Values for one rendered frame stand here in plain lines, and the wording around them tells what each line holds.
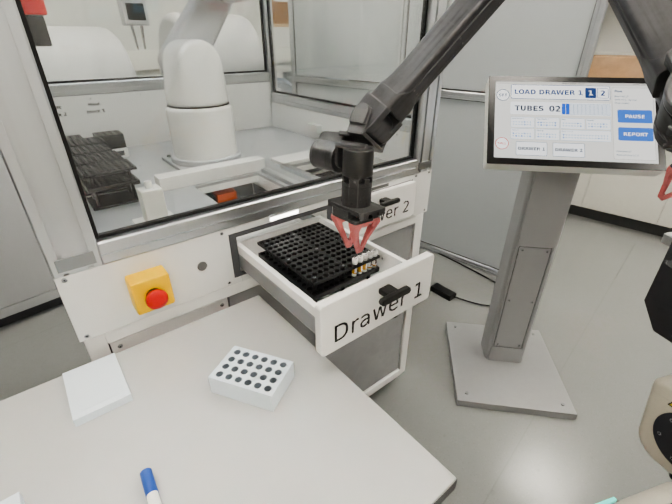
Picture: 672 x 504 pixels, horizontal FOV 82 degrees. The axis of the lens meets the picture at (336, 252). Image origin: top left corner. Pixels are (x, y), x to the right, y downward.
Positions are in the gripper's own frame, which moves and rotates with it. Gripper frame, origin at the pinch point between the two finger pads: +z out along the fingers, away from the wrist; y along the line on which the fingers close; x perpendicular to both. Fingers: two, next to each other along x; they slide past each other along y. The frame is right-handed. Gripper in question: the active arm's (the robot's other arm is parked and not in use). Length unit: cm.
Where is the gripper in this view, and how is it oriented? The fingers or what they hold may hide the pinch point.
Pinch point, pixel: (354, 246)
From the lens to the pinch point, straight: 79.0
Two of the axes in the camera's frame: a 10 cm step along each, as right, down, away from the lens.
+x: 7.8, -2.6, 5.7
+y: 6.3, 3.5, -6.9
